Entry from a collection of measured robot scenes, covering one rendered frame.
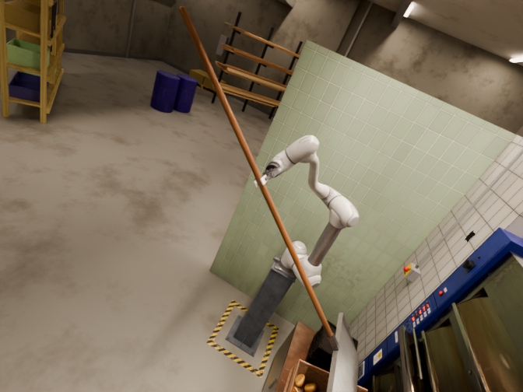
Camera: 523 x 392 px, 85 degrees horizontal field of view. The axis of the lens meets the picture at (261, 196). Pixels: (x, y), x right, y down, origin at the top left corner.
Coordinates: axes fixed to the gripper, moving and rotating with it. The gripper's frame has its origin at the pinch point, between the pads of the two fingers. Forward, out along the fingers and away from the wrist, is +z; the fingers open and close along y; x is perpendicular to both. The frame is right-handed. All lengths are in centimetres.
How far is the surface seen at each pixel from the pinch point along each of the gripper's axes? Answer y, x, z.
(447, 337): -52, -119, -23
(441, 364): -46, -121, -8
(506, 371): -70, -103, 12
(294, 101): 2, 32, -123
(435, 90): -210, -88, -974
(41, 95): 381, 210, -197
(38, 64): 358, 247, -202
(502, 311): -77, -95, -12
